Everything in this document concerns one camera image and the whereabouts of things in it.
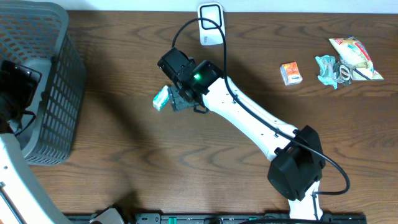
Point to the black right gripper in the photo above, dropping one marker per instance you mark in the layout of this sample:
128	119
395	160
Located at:
176	101

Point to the orange small box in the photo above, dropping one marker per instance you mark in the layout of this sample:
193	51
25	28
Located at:
290	73

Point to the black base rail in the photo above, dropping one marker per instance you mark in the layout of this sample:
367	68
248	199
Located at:
115	214

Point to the black round-logo packet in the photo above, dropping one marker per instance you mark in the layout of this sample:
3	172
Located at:
341	74

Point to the teal small box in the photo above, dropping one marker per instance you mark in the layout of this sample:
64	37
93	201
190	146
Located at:
161	99

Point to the grey plastic mesh basket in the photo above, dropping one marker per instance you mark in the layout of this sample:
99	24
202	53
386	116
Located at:
35	35

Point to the white barcode scanner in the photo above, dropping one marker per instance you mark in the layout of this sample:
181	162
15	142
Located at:
209	33

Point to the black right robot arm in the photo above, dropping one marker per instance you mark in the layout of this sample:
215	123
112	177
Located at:
294	172

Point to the yellow snack bag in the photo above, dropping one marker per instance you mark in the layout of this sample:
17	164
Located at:
354	55

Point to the teal snack packet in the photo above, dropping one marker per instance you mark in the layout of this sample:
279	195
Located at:
326	64

